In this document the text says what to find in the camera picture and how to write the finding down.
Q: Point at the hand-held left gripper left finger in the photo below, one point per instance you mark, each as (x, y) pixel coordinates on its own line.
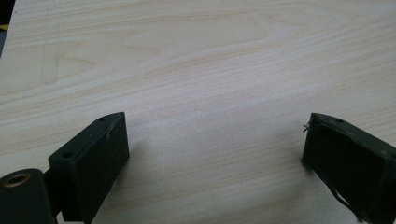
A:
(90, 161)

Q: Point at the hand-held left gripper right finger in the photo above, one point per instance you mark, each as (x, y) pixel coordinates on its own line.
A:
(348, 161)

